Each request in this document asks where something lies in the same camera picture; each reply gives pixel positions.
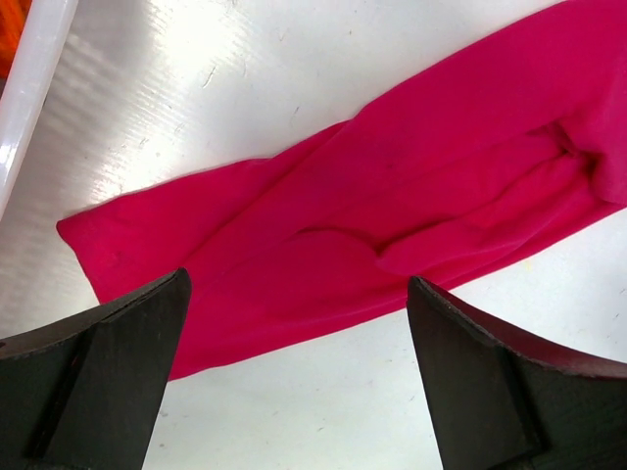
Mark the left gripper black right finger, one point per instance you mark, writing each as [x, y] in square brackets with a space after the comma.
[500, 397]

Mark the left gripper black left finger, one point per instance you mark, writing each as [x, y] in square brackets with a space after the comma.
[84, 392]

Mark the orange t shirt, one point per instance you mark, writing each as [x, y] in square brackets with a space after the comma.
[13, 14]

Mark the white plastic basket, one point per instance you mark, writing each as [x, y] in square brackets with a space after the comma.
[46, 28]

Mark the crimson red t shirt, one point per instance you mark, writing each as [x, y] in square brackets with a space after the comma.
[486, 158]

